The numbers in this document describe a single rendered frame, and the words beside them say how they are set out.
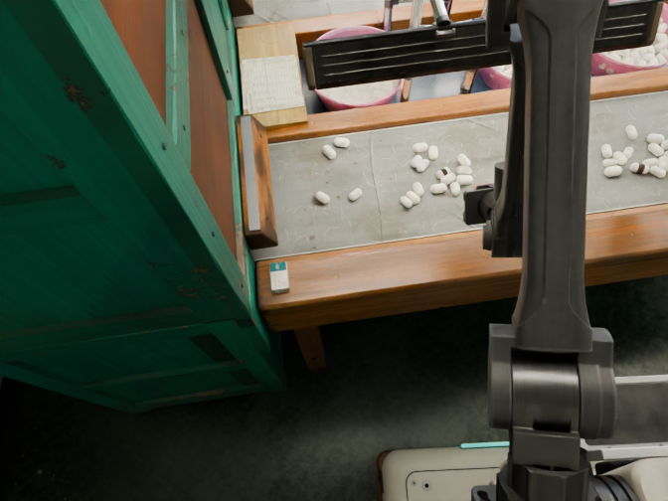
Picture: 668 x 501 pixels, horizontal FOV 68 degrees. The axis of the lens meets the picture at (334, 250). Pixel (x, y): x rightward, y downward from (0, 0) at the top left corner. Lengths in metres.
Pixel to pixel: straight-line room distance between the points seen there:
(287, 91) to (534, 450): 1.00
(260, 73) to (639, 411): 1.06
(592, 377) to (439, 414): 1.29
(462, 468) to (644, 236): 0.73
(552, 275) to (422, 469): 1.05
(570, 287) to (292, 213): 0.76
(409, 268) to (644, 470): 0.61
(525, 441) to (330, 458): 1.27
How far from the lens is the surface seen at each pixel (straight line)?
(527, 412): 0.49
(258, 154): 1.09
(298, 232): 1.10
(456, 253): 1.07
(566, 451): 0.50
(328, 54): 0.90
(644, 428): 0.78
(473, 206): 0.95
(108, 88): 0.43
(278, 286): 1.01
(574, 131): 0.46
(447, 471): 1.46
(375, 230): 1.10
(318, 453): 1.72
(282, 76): 1.32
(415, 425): 1.74
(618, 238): 1.20
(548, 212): 0.46
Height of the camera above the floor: 1.72
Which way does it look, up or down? 65 degrees down
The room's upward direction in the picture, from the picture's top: 4 degrees counter-clockwise
